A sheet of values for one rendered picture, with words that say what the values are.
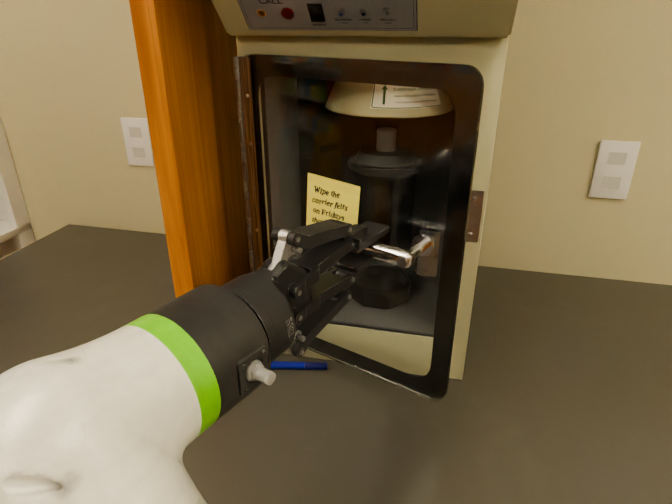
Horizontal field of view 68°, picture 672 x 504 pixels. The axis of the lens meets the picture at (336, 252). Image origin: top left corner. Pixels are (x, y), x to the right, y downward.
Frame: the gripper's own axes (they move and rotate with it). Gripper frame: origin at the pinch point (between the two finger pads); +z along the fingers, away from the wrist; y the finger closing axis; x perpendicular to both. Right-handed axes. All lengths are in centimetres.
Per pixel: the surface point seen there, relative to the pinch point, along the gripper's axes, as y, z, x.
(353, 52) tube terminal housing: 19.2, 10.2, 7.8
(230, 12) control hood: 23.4, 1.1, 18.3
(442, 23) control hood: 22.4, 10.1, -3.1
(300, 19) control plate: 22.7, 4.3, 11.1
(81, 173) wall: -13, 23, 97
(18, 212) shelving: -24, 14, 114
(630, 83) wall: 12, 65, -17
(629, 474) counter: -26.0, 10.9, -31.0
